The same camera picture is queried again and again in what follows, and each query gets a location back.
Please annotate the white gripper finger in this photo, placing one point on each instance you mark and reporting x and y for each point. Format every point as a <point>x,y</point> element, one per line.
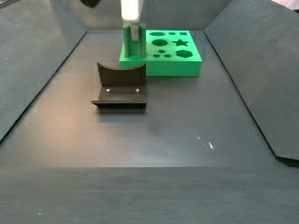
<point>131,12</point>

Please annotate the green shape sorter board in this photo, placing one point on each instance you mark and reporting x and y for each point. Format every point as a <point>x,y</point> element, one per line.
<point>171,54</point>

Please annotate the black curved stand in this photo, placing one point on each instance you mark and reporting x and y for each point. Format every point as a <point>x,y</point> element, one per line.
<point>121,86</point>

